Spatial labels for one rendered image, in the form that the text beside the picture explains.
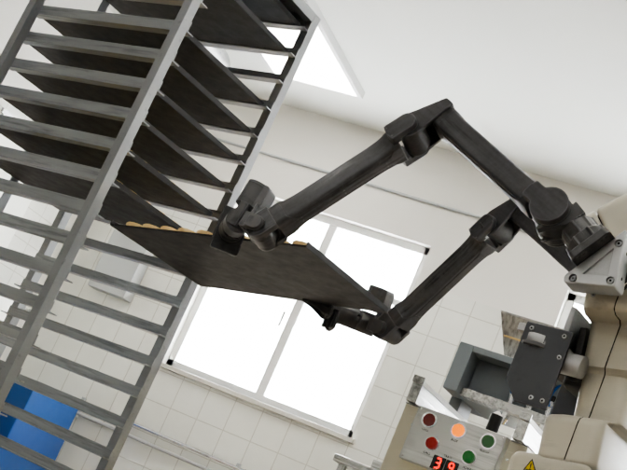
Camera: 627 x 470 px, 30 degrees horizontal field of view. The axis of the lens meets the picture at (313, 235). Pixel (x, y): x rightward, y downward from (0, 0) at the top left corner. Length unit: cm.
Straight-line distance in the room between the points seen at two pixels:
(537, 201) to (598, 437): 45
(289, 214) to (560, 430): 71
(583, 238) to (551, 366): 26
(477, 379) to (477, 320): 339
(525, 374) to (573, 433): 15
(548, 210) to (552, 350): 27
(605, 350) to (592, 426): 16
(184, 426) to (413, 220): 196
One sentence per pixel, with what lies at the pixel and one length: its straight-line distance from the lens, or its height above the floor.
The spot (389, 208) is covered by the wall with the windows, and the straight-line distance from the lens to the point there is 756.
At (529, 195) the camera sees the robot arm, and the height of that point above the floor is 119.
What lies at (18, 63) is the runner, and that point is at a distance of 351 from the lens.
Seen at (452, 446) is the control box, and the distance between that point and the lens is 292.
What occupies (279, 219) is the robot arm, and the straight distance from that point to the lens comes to 247.
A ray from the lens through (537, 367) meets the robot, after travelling 230.
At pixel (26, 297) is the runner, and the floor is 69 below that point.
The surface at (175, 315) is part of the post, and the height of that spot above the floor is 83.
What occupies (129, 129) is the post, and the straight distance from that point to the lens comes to 301.
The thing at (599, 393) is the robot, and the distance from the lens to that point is 232.
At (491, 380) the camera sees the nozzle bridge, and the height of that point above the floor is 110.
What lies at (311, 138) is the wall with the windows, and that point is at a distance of 793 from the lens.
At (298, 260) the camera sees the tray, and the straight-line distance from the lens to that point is 268.
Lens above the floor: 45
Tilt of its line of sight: 13 degrees up
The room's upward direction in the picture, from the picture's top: 24 degrees clockwise
